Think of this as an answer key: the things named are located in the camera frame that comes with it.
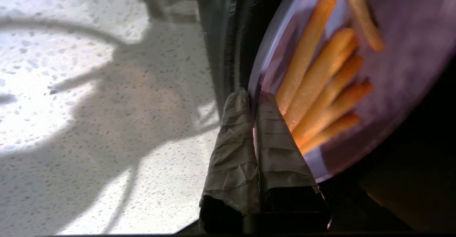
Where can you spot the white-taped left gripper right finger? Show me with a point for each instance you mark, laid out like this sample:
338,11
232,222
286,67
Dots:
281,165

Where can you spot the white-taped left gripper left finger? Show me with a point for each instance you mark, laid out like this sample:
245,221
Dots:
231,165

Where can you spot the purple plate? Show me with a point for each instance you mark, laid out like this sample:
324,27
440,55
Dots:
409,51

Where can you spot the orange carrot sticks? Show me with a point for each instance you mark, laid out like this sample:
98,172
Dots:
345,56
306,48

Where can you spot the black induction cooktop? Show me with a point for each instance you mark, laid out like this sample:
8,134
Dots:
228,34

